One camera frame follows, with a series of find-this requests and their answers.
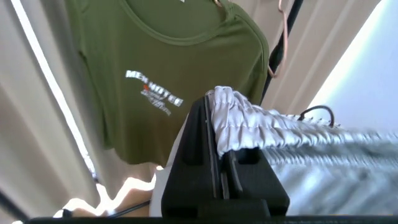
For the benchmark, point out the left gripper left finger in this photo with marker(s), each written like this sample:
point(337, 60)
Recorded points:
point(189, 174)

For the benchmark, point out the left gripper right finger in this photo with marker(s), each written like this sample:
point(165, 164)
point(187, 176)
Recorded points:
point(258, 183)

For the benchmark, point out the pale grey shorts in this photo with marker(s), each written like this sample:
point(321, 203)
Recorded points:
point(248, 124)

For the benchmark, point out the green long-sleeved shirt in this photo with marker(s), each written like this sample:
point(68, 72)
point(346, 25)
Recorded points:
point(155, 93)

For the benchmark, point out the pink clothes hanger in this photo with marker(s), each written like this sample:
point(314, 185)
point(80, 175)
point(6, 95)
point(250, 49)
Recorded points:
point(217, 3)
point(285, 37)

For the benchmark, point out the black clothes rack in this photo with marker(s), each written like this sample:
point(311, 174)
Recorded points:
point(289, 25)

